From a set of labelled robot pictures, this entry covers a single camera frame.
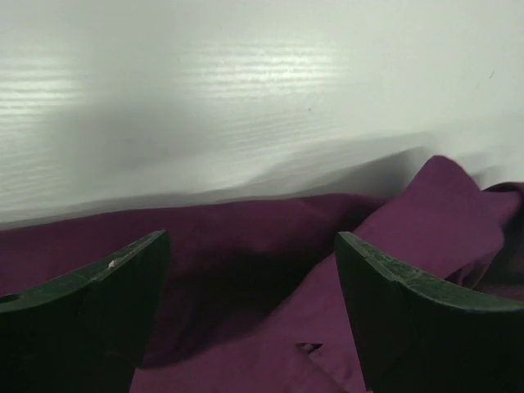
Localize purple surgical drape cloth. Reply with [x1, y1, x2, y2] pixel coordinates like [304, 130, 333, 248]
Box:
[1, 156, 523, 392]

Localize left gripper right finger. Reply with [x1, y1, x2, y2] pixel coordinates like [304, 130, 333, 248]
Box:
[335, 233, 523, 393]

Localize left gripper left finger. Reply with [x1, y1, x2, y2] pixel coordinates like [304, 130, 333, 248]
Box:
[1, 231, 171, 393]

